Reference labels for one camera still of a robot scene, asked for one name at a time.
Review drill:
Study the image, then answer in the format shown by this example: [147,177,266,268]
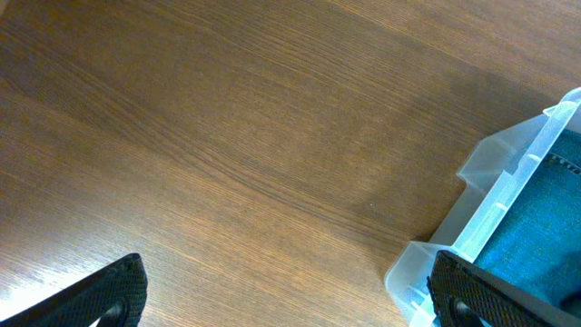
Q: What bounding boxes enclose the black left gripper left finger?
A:
[1,253,148,327]

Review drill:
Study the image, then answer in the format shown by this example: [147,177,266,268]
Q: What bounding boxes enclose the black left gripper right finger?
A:
[427,251,580,327]

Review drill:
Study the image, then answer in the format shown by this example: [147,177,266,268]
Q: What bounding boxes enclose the dark blue jeans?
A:
[475,130,580,316]

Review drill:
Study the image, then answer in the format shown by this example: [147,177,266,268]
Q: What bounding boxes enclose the clear plastic storage bin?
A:
[384,88,580,327]

